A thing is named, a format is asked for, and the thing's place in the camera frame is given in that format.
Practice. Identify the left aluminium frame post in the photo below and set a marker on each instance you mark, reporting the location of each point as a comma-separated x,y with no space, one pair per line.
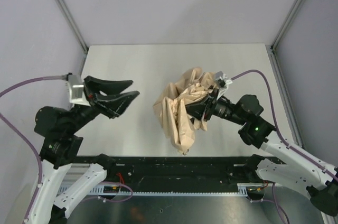
72,24

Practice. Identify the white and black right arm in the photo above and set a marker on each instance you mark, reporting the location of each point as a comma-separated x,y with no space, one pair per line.
300,171

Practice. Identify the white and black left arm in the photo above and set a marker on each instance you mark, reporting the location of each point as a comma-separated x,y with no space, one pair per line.
58,127

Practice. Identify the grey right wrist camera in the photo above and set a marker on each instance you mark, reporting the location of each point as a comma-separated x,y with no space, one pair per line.
223,83

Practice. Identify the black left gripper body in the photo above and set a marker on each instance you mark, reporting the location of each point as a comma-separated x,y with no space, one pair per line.
93,101

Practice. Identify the aluminium frame post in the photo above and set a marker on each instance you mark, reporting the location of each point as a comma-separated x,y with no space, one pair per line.
72,24
294,10

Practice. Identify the right aluminium frame post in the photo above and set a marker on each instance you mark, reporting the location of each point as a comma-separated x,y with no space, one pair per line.
294,10

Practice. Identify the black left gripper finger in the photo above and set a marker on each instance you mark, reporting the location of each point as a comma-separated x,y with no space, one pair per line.
113,106
96,86

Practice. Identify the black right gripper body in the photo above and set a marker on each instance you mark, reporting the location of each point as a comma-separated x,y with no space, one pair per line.
208,106

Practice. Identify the beige and black folding umbrella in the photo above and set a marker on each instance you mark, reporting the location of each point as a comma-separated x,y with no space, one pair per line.
170,108

